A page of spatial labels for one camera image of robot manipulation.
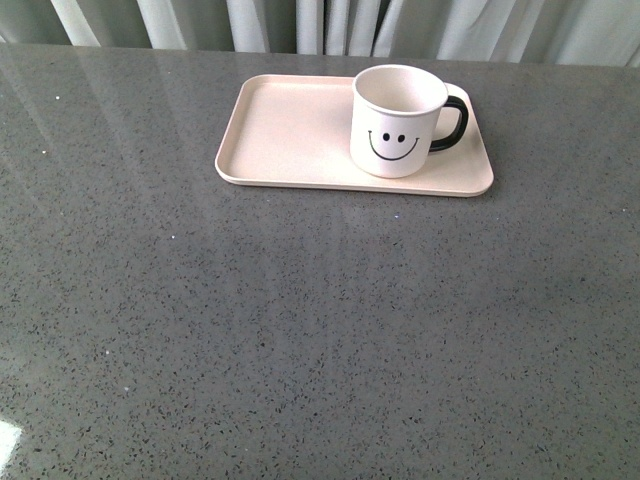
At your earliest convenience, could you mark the white smiley mug black handle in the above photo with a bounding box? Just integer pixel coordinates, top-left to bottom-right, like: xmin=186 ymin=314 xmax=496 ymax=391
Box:
xmin=350 ymin=64 xmax=469 ymax=179

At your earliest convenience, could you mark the cream rectangular tray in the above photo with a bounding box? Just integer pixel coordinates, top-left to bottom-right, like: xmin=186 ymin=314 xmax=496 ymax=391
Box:
xmin=215 ymin=75 xmax=494 ymax=197

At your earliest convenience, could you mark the grey pleated curtain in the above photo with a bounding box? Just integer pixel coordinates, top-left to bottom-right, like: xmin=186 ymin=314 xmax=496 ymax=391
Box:
xmin=1 ymin=0 xmax=639 ymax=67

